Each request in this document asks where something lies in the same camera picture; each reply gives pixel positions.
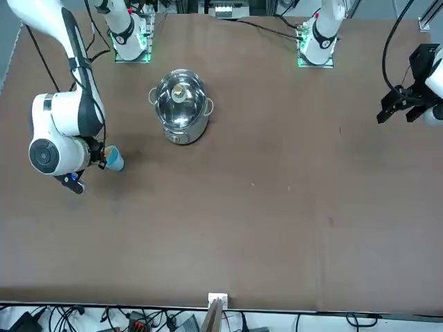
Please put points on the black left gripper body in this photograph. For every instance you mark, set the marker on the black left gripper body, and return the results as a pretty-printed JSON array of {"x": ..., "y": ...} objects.
[{"x": 424, "y": 58}]

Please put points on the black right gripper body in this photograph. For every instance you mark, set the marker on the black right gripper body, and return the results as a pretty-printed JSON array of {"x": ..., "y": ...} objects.
[{"x": 97, "y": 152}]

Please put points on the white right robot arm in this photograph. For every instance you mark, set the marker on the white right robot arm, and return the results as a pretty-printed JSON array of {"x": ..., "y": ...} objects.
[{"x": 52, "y": 114}]

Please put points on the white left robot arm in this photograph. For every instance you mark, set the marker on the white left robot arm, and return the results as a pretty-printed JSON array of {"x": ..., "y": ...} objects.
[{"x": 323, "y": 38}]

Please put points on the blue plastic cup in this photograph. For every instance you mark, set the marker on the blue plastic cup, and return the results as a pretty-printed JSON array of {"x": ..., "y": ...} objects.
[{"x": 117, "y": 162}]

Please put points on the stainless steel pot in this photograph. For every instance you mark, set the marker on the stainless steel pot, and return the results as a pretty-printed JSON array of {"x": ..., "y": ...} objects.
[{"x": 187, "y": 136}]

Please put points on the glass pot lid with knob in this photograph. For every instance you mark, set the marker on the glass pot lid with knob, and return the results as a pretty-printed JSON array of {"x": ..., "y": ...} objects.
[{"x": 180, "y": 103}]

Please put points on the red black electronic device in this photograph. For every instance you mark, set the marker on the red black electronic device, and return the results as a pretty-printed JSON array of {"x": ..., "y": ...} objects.
[{"x": 136, "y": 320}]

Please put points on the black power adapter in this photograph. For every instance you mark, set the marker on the black power adapter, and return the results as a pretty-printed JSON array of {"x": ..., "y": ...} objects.
[{"x": 22, "y": 321}]

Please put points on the white power strip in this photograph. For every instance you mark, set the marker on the white power strip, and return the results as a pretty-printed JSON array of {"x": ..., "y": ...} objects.
[{"x": 223, "y": 11}]

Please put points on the grey power adapter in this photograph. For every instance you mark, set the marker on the grey power adapter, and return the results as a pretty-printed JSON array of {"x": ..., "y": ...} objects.
[{"x": 190, "y": 325}]

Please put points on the aluminium rail bracket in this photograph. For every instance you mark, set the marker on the aluminium rail bracket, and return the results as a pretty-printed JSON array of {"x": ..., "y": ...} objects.
[{"x": 429, "y": 19}]

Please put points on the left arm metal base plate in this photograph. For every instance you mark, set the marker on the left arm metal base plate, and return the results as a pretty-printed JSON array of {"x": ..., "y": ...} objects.
[{"x": 300, "y": 41}]

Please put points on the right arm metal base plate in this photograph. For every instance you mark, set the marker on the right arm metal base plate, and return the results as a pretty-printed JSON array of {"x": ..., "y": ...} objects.
[{"x": 149, "y": 34}]

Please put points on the aluminium camera post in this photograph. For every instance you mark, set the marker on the aluminium camera post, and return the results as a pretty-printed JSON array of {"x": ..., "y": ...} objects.
[{"x": 217, "y": 300}]

